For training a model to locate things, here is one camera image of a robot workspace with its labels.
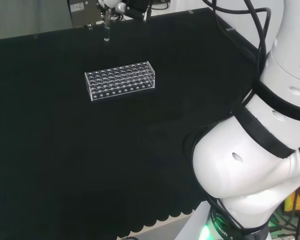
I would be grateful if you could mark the black bench cloth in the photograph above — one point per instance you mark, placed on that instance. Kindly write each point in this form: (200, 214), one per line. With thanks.
(90, 150)

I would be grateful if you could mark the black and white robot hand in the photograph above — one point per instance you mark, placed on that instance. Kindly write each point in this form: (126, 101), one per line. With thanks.
(135, 8)

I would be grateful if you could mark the clear glass test tube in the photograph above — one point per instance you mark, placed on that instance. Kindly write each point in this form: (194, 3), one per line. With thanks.
(107, 27)

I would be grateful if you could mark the yellow emergency stop button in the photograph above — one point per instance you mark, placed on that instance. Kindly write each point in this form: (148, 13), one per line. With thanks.
(298, 197)

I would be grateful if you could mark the grey cabinet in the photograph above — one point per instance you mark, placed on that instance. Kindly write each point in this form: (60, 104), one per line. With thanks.
(82, 12)

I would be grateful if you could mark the clear plastic test tube rack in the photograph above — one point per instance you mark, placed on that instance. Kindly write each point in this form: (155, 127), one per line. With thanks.
(120, 80)

